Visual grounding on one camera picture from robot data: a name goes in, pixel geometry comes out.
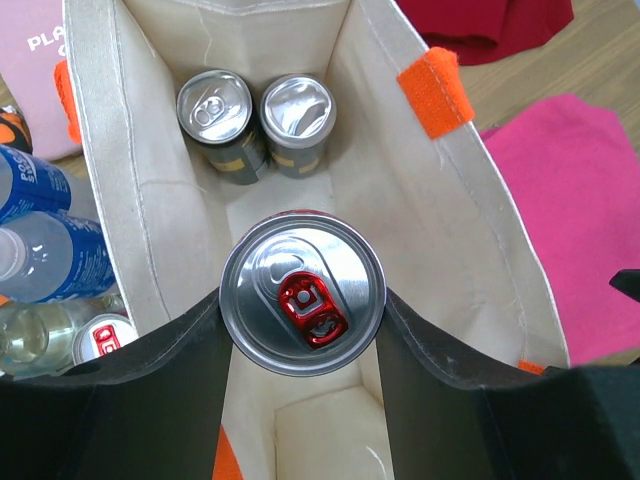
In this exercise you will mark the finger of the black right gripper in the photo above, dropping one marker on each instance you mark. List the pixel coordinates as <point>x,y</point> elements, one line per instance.
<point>627,281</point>

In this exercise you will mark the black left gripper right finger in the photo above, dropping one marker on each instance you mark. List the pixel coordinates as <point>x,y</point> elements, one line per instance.
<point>500,415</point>

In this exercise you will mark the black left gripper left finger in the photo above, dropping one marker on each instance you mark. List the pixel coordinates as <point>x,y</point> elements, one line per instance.
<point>149,410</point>

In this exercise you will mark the red bull can front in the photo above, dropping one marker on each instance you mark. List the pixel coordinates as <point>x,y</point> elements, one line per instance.
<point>102,335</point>

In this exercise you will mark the red bull can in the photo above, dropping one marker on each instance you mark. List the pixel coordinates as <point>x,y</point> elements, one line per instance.
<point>302,293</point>
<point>102,335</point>

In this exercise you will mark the green glass bottle front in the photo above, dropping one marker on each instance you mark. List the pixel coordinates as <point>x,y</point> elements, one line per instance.
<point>37,338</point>

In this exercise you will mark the beige canvas tote bag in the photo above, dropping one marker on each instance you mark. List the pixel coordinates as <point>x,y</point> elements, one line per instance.
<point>468,298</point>

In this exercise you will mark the Pocari Sweat bottle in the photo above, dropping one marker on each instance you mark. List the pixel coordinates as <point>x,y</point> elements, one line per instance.
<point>29,184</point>
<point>48,257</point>

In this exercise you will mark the dark can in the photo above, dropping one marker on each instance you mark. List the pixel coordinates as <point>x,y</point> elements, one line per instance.
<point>216,110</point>

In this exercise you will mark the magenta folded cloth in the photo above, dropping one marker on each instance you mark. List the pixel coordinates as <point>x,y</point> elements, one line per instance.
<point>574,175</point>

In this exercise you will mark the dark red cloth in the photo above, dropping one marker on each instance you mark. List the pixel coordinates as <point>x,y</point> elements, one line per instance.
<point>485,31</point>

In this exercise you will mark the orange camouflage cloth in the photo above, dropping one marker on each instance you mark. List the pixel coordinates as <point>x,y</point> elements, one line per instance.
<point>14,130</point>

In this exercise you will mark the light pink printed cloth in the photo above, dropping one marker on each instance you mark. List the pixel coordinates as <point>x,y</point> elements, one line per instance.
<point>32,45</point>

